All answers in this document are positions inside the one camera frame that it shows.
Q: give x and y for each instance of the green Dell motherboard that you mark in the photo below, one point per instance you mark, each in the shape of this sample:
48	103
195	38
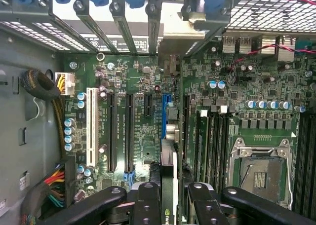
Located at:
140	136

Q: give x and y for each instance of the white PCI expansion slot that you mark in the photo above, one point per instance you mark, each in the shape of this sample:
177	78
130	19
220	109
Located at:
91	126

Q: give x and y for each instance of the short black expansion slot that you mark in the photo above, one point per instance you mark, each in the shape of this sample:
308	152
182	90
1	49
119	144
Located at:
148	104

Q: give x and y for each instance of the CPU socket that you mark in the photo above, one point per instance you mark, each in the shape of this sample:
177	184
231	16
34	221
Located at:
261	175

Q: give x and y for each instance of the blue expansion slot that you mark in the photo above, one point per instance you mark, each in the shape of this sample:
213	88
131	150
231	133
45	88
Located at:
165	116

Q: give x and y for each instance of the long black expansion slot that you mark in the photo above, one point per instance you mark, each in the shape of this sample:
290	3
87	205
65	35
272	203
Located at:
112	136
130	136
186	126

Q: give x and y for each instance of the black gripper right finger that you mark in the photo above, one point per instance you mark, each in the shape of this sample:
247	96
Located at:
205	210

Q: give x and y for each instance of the black RAM slot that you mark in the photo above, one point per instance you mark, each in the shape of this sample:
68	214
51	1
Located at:
224	148
206	148
197	148
215	148

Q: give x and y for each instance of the white power connector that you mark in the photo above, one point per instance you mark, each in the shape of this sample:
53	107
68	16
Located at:
65	84

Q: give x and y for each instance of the grey metal PC case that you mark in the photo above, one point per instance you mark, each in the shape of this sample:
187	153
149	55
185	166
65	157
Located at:
24	111

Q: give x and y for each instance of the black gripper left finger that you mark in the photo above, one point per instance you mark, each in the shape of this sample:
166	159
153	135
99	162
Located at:
148	205

